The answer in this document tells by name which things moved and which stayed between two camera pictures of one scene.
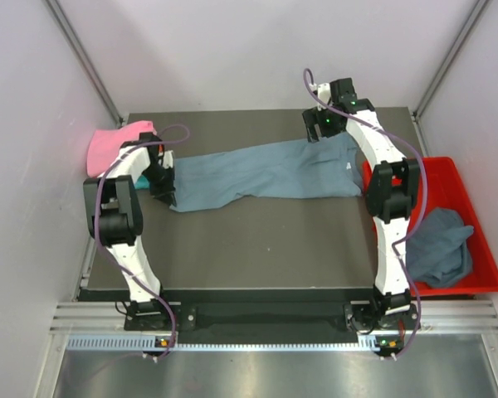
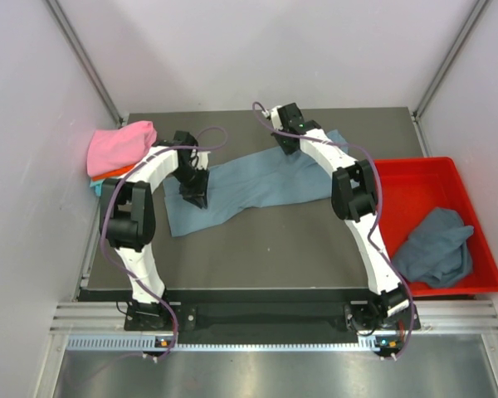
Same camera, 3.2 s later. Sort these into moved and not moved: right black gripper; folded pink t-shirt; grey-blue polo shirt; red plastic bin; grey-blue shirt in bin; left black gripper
Moved: left black gripper; grey-blue polo shirt; right black gripper
Not moved: grey-blue shirt in bin; red plastic bin; folded pink t-shirt
